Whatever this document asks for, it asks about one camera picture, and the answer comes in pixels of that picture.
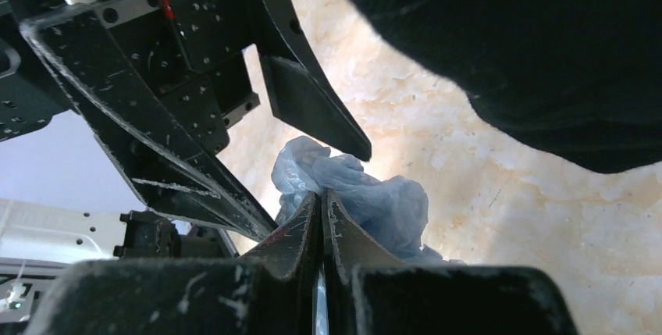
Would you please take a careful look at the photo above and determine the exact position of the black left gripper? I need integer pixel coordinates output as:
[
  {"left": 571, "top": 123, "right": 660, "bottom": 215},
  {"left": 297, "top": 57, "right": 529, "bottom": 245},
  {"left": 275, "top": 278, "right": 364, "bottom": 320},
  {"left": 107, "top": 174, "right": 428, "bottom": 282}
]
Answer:
[{"left": 1, "top": 0, "right": 372, "bottom": 241}]

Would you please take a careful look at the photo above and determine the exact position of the blue plastic trash bag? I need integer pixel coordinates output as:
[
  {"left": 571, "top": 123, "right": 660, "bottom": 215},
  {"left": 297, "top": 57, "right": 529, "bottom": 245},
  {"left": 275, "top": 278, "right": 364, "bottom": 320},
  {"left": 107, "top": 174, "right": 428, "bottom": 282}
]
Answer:
[{"left": 271, "top": 136, "right": 463, "bottom": 266}]

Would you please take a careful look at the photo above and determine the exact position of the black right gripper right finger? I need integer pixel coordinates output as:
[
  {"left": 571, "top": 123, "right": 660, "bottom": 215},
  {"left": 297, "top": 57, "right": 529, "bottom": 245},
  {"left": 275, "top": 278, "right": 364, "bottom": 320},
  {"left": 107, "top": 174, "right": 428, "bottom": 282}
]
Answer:
[{"left": 321, "top": 190, "right": 578, "bottom": 334}]

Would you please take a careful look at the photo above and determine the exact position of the black t-shirt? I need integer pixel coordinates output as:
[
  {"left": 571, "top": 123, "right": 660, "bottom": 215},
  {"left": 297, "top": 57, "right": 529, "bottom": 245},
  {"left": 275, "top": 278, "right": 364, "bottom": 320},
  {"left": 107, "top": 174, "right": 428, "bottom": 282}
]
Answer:
[{"left": 350, "top": 0, "right": 661, "bottom": 174}]

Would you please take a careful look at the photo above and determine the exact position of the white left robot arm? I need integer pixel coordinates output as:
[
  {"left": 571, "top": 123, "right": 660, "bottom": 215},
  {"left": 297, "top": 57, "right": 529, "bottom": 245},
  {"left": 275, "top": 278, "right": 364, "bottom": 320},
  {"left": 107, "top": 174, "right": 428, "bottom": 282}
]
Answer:
[{"left": 1, "top": 0, "right": 372, "bottom": 328}]

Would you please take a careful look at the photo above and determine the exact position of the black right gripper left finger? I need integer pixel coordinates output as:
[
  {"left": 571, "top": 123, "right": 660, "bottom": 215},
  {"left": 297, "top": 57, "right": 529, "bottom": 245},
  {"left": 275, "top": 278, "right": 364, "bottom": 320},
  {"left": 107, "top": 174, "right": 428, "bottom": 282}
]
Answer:
[{"left": 30, "top": 194, "right": 322, "bottom": 334}]

